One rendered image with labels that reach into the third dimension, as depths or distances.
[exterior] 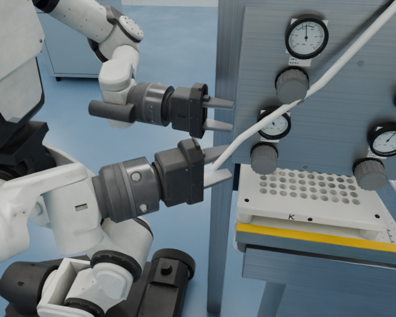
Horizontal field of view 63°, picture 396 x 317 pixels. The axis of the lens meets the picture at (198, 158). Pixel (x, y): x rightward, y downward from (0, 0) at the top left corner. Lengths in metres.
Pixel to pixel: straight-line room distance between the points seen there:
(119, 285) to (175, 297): 0.43
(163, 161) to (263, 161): 0.17
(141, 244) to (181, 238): 0.80
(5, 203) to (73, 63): 2.80
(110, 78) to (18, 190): 0.34
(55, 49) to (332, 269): 2.92
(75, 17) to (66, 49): 2.27
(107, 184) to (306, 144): 0.27
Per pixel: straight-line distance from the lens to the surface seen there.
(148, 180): 0.46
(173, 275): 1.35
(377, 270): 0.66
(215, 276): 1.26
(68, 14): 0.90
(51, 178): 0.46
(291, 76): 0.33
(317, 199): 0.60
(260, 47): 0.34
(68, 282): 1.35
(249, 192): 0.58
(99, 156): 2.27
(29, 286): 1.30
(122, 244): 0.89
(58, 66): 3.27
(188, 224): 1.76
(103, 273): 0.91
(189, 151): 0.47
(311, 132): 0.39
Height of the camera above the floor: 1.37
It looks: 40 degrees down
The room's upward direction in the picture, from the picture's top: straight up
